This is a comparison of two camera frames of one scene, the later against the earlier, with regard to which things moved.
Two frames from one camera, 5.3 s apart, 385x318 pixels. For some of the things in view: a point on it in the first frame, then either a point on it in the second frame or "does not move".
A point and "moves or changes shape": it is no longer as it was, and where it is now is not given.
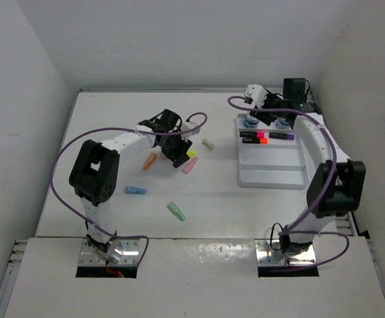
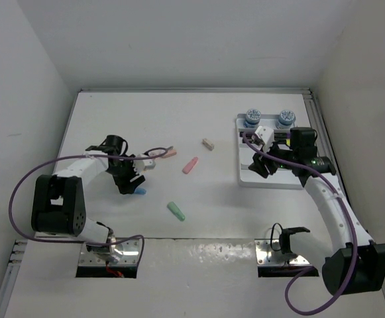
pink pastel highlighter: [189, 165] does not move
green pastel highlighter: [171, 206] does not move
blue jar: [281, 123] does not move
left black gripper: [177, 156] → [124, 185]
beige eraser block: [207, 144] does not move
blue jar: [250, 122] does not move
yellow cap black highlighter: [191, 153] → [287, 141]
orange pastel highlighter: [149, 160] moves or changes shape
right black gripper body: [266, 117] → [287, 154]
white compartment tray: [279, 165] does not move
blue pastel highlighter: [134, 190] does not move
